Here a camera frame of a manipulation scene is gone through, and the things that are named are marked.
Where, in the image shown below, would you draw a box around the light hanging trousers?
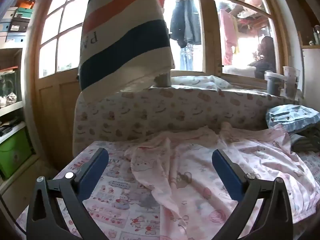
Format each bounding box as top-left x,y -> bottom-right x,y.
180,47 -> 194,70

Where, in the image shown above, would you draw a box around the printed bed sheet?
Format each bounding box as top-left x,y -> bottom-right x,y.
16,140 -> 320,240

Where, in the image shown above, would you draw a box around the pink printed pants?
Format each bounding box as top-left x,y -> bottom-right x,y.
124,122 -> 320,240

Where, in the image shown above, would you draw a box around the wooden window frame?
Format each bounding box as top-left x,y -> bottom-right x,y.
160,0 -> 290,83

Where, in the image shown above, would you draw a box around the grey folded clothing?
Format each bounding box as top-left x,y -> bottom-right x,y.
290,127 -> 320,153

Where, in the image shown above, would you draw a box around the bear print cushion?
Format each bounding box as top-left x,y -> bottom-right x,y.
72,75 -> 300,155

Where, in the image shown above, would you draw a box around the striped hanging towel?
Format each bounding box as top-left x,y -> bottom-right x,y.
77,0 -> 175,100

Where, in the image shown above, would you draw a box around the pink hanging garment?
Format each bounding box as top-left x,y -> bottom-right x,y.
220,9 -> 239,65

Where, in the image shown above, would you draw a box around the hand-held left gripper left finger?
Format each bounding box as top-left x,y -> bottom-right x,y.
26,147 -> 109,240

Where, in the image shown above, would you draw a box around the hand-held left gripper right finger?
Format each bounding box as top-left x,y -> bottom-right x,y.
211,149 -> 293,240

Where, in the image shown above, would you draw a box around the light blue folded cloth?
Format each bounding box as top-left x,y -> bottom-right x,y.
265,104 -> 320,134

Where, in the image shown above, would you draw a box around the grey cup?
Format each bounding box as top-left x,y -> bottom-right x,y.
264,71 -> 285,96

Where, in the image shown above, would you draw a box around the white printed cup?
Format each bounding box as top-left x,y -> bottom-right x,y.
282,66 -> 300,98

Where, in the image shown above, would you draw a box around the white shelf unit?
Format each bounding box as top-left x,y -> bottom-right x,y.
0,47 -> 38,193

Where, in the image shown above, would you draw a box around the dark hanging clothes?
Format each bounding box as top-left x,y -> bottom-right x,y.
169,0 -> 202,48

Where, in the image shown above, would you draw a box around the black cable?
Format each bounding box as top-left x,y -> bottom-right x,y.
0,195 -> 27,236

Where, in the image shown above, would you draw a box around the white cabinet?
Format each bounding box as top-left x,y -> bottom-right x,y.
300,45 -> 320,100

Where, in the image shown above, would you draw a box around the green storage box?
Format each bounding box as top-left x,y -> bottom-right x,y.
0,127 -> 34,179

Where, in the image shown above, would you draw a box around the wooden door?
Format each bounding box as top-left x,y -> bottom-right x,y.
25,0 -> 93,170

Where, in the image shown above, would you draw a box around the stack of storage boxes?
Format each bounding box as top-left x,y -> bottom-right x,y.
0,0 -> 35,49

